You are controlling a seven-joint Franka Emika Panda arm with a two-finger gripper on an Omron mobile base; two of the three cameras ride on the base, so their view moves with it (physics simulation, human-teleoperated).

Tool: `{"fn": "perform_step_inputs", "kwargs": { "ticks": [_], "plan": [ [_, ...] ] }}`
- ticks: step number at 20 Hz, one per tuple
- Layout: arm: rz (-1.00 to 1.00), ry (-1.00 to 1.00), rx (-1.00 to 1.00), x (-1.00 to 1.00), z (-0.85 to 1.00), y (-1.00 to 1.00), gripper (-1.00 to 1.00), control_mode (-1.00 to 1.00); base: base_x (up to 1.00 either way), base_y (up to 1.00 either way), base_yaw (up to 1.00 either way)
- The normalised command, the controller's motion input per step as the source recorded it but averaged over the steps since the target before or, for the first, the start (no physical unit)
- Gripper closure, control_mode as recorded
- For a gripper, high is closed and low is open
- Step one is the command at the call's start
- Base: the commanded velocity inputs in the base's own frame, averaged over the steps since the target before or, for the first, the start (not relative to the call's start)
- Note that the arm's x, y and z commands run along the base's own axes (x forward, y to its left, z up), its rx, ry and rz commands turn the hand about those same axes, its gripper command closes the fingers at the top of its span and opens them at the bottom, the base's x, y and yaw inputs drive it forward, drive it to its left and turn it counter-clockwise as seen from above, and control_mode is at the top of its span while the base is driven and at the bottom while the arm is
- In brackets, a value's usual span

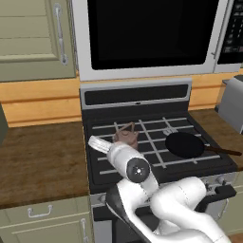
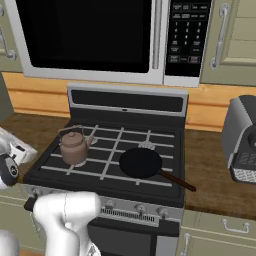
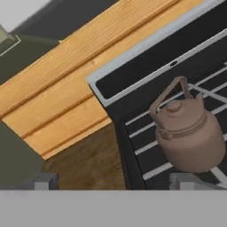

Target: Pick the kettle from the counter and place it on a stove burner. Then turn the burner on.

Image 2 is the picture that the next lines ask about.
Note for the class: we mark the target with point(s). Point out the black oven door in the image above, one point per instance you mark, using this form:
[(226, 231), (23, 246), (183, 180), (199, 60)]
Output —
[(126, 245)]

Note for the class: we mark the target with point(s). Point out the brown kettle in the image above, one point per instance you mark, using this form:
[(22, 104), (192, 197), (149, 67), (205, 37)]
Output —
[(73, 150)]

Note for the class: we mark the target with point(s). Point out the black and silver stove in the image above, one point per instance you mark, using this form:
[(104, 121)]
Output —
[(133, 110)]

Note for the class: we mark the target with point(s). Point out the black microwave door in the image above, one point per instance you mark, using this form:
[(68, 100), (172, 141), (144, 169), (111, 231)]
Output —
[(83, 33)]

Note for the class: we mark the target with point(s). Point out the grey coffee machine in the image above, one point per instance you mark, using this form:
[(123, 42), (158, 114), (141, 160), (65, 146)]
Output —
[(240, 140)]

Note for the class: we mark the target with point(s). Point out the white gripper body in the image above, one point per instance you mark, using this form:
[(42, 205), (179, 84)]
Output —
[(29, 152)]

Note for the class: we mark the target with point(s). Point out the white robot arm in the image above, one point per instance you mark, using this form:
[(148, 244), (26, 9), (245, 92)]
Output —
[(66, 213)]

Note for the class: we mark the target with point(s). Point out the beige base cupboard door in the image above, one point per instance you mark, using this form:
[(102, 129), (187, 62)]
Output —
[(216, 248), (16, 213)]

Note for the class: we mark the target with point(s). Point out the black frying pan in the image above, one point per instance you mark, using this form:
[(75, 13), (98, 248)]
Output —
[(140, 162)]

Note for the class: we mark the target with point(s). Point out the silver microwave oven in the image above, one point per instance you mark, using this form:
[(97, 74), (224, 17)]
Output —
[(186, 40)]

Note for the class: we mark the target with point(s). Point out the beige wall cupboard door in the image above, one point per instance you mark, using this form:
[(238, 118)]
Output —
[(240, 40), (8, 20)]

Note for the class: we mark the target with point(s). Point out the beige drawer front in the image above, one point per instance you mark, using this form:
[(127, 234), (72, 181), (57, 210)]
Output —
[(206, 230)]

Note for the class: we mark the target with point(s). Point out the silver stove knob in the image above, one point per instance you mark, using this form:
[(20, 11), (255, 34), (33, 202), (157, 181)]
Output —
[(140, 209), (36, 191), (109, 204), (163, 212)]

